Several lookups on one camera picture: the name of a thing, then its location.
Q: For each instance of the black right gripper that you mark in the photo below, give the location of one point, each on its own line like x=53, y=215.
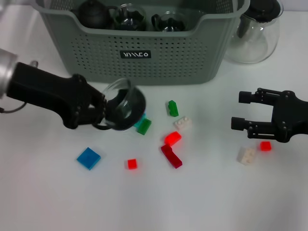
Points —
x=291, y=115

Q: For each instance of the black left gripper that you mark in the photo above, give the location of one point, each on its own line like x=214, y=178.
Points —
x=48, y=93

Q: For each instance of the glass teacup black sleeve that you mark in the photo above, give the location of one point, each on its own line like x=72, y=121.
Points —
x=130, y=16
x=170, y=22
x=131, y=108

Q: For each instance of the blue toy plate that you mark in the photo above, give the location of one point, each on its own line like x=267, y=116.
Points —
x=88, y=158

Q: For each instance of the grey-green perforated storage bin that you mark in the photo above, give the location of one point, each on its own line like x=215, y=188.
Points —
x=168, y=60

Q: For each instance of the small red toy brick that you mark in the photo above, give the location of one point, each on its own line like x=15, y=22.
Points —
x=132, y=164
x=265, y=146

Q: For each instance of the white toy brick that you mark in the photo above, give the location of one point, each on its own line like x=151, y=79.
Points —
x=246, y=156
x=183, y=123

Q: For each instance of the teal flat toy plate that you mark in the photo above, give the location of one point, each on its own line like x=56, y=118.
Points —
x=138, y=124

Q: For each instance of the translucent green toy brick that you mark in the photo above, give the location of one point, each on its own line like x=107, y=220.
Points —
x=144, y=126

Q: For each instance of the glass carafe black lid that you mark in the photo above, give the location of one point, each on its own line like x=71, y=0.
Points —
x=255, y=45

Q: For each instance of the dark green toy brick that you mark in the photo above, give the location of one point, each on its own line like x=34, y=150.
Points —
x=172, y=109

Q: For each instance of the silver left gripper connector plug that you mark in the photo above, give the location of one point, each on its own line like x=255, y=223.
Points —
x=34, y=64

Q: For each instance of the bright red toy brick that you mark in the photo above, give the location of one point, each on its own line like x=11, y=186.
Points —
x=172, y=138

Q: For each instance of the dark red long toy brick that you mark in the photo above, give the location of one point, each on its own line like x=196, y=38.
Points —
x=172, y=157

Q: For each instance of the black ceramic teapot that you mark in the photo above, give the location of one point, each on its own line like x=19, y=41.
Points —
x=92, y=14

